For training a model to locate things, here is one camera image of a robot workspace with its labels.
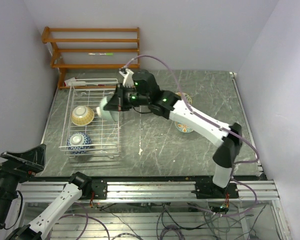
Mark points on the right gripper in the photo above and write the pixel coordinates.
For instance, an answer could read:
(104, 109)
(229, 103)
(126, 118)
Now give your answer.
(117, 102)

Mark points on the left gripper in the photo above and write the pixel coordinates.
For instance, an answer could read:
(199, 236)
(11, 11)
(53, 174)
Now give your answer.
(33, 159)

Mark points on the pale green celadon bowl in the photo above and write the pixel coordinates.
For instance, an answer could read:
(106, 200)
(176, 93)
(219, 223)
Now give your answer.
(107, 115)

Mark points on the yellow sun pattern bowl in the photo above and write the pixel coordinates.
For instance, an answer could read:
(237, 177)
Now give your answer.
(82, 115)

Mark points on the white wire dish rack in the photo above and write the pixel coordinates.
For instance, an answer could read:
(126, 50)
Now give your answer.
(84, 132)

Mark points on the red blue zigzag bowl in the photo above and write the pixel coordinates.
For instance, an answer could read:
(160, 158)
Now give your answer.
(78, 143)

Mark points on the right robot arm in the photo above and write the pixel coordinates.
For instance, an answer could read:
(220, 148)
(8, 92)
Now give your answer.
(141, 89)

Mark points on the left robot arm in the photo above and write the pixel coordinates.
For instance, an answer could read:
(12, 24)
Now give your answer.
(12, 187)

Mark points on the green white pen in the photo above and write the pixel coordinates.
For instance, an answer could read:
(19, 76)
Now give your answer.
(100, 54)

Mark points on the white red spatula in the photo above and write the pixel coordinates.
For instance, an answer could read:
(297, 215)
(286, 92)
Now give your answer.
(85, 82)

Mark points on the orange blue floral bowl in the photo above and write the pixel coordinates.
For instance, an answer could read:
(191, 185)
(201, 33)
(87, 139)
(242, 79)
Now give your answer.
(183, 127)

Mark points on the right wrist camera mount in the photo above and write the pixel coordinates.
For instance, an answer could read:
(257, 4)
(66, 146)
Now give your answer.
(127, 74)

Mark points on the aluminium rail frame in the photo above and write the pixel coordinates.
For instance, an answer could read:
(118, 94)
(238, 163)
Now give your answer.
(180, 189)

